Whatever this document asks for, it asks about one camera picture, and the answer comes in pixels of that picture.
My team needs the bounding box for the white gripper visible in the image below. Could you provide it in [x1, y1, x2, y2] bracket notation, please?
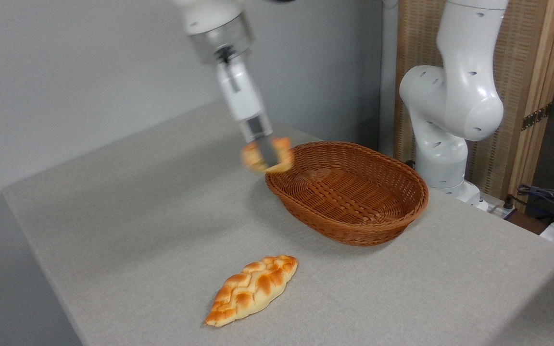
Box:
[214, 57, 281, 170]

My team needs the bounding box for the round golden bread roll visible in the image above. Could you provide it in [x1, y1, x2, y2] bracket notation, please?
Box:
[240, 137, 295, 174]

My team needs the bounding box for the braided golden bread loaf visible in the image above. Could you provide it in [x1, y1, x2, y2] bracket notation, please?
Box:
[204, 255, 299, 328]

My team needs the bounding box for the brown wicker basket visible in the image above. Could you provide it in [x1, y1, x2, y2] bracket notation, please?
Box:
[265, 141, 429, 247]

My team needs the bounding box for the dark metal screen hinge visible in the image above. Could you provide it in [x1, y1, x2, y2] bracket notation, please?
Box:
[521, 101, 553, 131]

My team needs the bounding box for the wooden folding screen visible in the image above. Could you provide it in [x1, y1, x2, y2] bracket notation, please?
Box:
[395, 0, 554, 213]

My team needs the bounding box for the black cable bundle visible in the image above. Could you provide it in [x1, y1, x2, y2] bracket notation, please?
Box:
[507, 184, 554, 226]

